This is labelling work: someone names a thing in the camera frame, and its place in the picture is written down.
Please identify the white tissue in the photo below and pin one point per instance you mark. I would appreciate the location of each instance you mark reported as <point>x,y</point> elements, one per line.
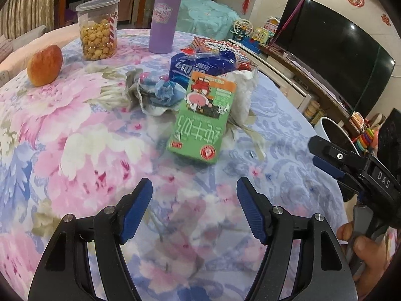
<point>246,82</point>

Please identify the purple thermos bottle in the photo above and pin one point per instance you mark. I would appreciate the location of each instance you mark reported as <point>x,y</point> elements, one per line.
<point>164,20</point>

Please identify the colourful toy house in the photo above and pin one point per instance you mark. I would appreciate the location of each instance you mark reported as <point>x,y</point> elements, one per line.
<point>264,34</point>

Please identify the wooden TV cabinet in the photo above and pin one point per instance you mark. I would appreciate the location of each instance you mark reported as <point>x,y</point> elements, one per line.
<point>300,87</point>

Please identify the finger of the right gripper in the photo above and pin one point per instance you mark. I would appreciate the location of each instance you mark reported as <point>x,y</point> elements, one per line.
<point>340,176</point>
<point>347,161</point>

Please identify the red apple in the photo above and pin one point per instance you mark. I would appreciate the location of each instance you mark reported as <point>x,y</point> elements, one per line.
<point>44,66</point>

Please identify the clear popcorn jar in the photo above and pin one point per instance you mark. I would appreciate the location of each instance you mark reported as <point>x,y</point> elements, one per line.
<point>98,23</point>

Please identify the black television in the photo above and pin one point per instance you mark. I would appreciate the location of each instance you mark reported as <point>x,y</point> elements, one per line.
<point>354,64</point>

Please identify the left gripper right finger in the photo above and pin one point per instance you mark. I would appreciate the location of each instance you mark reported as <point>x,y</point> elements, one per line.
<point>306,244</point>

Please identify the colourful stacking ring toy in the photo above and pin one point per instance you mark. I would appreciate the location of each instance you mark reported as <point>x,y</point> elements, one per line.
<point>363,143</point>

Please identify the ferris wheel toy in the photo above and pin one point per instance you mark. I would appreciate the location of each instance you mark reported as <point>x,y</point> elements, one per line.
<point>241,28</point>

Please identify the colourful book stack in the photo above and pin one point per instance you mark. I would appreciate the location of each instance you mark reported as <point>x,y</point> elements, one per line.
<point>204,44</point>

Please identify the beige striped curtain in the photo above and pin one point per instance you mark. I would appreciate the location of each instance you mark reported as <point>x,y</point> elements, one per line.
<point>21,16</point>

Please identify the blue plastic snack bag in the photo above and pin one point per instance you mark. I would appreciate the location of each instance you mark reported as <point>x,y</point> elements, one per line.
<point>182,65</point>

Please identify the green milk carton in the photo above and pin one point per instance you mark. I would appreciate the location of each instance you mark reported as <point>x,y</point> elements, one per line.
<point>202,117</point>

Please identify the person's right hand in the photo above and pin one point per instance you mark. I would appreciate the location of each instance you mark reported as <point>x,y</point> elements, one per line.
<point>376,260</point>

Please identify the pink sofa cushion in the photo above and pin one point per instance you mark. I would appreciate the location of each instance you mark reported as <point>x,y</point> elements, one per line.
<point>18,60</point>

